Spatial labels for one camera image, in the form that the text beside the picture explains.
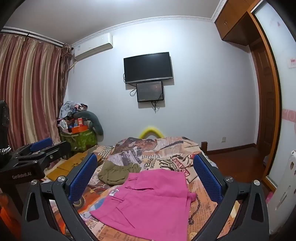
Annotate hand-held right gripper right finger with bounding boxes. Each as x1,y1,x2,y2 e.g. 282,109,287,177
193,153,270,241

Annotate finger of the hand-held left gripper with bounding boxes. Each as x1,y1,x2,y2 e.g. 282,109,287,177
17,141,71,165
14,137,53,161

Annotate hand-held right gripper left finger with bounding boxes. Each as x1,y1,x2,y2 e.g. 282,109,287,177
21,153,100,241

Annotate pink pants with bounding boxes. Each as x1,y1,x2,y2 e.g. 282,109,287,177
90,169,197,241

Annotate person's left forearm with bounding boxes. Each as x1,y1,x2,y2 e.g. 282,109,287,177
0,191,16,234

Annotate green storage box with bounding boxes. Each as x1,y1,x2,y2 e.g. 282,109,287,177
60,128,97,151

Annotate orange box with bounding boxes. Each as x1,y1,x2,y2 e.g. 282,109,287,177
71,126,89,134

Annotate olive green garment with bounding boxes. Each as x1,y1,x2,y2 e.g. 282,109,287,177
97,162,141,186

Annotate pile of bags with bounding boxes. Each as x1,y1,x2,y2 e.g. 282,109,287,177
58,101,89,127

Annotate grey plush toy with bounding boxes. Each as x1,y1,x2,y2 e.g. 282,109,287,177
74,111,104,142

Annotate striped pink curtain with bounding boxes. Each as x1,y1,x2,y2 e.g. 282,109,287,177
0,32,72,150

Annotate printed blanket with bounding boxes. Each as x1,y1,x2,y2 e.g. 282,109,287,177
46,136,234,241

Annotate white box with green lid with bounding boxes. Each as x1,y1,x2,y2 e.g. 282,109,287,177
268,150,296,235

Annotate brown wooden door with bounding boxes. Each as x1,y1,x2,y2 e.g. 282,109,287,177
250,38,279,167

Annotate white air conditioner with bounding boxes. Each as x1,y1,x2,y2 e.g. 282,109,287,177
73,33,114,62

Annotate wooden overhead cabinet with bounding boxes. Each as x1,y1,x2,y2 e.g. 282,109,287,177
214,0,263,46

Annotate small black wall monitor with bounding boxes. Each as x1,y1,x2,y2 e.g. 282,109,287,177
136,80,164,103

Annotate white curtain rail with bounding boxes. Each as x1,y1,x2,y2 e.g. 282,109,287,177
0,26,65,46

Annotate black wall television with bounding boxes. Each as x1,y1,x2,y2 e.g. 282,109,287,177
123,52,173,84

